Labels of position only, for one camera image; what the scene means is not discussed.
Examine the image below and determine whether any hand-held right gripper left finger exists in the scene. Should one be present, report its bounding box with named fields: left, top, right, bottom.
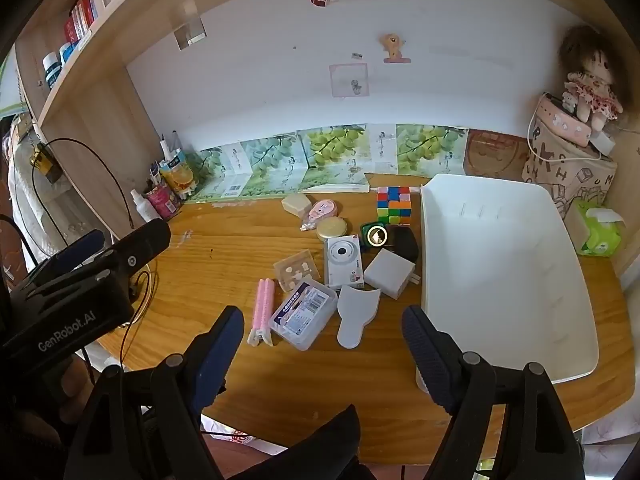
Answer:
left=64, top=305, right=246, bottom=480

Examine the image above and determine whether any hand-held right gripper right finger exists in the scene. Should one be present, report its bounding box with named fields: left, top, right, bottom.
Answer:
left=401, top=304, right=586, bottom=480

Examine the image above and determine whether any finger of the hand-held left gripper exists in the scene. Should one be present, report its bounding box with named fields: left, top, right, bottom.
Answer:
left=105, top=218, right=172, bottom=281
left=27, top=230, right=106, bottom=281

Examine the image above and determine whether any pink sealing clip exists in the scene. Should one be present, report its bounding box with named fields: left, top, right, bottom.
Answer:
left=262, top=277, right=277, bottom=347
left=248, top=278, right=268, bottom=347

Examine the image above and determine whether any white hand mirror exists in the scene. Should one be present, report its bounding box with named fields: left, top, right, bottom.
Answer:
left=336, top=284, right=382, bottom=350

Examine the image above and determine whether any white charger plug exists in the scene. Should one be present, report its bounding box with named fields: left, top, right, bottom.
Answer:
left=363, top=247, right=422, bottom=301

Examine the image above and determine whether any clear plastic box blue label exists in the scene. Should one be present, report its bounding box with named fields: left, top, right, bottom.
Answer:
left=268, top=280, right=338, bottom=352

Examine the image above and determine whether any black charger plug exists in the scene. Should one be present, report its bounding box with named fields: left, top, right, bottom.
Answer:
left=385, top=226, right=420, bottom=263

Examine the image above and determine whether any white plastic tray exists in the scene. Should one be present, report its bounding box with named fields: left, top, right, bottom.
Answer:
left=415, top=174, right=600, bottom=392

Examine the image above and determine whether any small clear plastic case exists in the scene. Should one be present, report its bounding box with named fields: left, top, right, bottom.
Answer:
left=273, top=249, right=321, bottom=293

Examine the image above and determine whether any white compact camera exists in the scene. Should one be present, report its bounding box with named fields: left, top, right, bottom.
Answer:
left=324, top=234, right=364, bottom=290

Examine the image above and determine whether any green box with gold disc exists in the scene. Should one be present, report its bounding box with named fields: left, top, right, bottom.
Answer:
left=360, top=221, right=391, bottom=253

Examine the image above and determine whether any multicoloured puzzle cube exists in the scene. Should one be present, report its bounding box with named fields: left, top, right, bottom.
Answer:
left=376, top=186, right=412, bottom=227

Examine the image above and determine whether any round gold tin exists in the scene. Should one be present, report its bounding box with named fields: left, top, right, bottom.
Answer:
left=316, top=217, right=351, bottom=242

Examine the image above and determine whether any beige soap block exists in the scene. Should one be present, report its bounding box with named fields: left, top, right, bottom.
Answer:
left=281, top=194, right=313, bottom=218

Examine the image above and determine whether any pink correction tape dispenser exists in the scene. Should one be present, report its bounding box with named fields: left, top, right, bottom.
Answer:
left=300, top=199, right=338, bottom=232

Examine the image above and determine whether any white spray bottle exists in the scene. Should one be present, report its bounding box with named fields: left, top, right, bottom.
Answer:
left=131, top=189, right=162, bottom=223

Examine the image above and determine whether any white patterned cloth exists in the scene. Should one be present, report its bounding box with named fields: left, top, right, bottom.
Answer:
left=0, top=112, right=68, bottom=266

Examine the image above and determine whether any yellow snack packet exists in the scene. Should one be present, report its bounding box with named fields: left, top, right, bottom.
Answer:
left=160, top=152, right=195, bottom=196

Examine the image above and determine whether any brass padlock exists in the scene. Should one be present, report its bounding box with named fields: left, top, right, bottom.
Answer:
left=29, top=142, right=63, bottom=183

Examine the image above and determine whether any white jar dark label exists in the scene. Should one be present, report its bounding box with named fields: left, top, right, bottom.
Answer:
left=42, top=52, right=63, bottom=90

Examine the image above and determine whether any white notebook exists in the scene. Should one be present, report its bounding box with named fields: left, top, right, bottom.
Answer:
left=299, top=180, right=371, bottom=194

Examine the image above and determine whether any green tissue pack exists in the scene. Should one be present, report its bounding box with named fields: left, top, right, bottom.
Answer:
left=570, top=199, right=626, bottom=258

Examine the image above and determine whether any grape-print boxes row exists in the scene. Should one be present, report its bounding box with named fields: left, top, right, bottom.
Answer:
left=187, top=124, right=471, bottom=202

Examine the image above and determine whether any brown printed cardboard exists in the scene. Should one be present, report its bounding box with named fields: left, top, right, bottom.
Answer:
left=464, top=129, right=531, bottom=181

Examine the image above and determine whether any clear plastic hook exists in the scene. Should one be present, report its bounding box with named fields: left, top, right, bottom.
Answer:
left=172, top=0, right=207, bottom=51

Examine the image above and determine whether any row of red books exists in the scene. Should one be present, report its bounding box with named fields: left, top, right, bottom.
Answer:
left=64, top=0, right=98, bottom=43

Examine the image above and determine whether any letter print fabric bag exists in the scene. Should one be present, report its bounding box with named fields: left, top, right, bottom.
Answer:
left=521, top=115, right=618, bottom=221

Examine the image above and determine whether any pink dotted box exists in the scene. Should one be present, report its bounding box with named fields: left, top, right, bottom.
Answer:
left=534, top=92, right=593, bottom=148

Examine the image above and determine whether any small white block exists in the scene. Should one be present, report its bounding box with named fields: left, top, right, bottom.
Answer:
left=589, top=130, right=617, bottom=156

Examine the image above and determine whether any brown haired rag doll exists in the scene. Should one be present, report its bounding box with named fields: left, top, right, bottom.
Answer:
left=557, top=25, right=626, bottom=133

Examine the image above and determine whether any thin black cable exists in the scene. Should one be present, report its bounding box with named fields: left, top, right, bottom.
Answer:
left=31, top=137, right=153, bottom=331

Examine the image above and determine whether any white cable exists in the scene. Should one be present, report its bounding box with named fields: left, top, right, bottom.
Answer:
left=526, top=91, right=617, bottom=162

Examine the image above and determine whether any pink square wall note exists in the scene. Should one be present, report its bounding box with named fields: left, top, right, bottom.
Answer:
left=329, top=62, right=370, bottom=98

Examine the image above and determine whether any yellow bear wall sticker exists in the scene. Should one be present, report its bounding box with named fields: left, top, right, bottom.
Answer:
left=382, top=32, right=412, bottom=64

